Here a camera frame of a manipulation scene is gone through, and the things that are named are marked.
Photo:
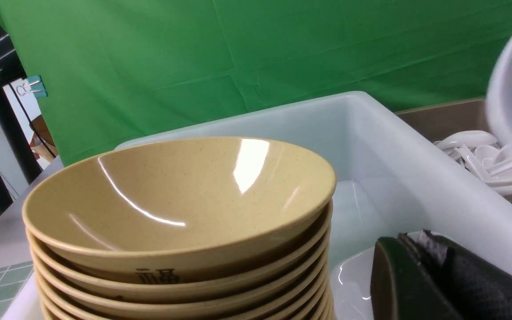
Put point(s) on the blue binder clip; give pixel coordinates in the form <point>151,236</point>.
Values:
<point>32,86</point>

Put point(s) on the green backdrop cloth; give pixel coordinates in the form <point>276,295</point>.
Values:
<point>116,70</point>

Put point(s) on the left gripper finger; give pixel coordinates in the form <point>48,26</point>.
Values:
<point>434,278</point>

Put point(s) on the stack of white dishes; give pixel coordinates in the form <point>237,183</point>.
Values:
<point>354,284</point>

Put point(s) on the brown plastic bin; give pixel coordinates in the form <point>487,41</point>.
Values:
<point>439,121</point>

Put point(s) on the yellow noodle bowl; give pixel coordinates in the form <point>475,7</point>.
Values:
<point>181,211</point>

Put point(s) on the stack of yellow bowls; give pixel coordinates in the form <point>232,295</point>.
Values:
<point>293,287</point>

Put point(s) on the large white plastic tub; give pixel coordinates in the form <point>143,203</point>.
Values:
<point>390,180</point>

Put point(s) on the pile of white spoons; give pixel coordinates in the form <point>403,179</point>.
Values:
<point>480,153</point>

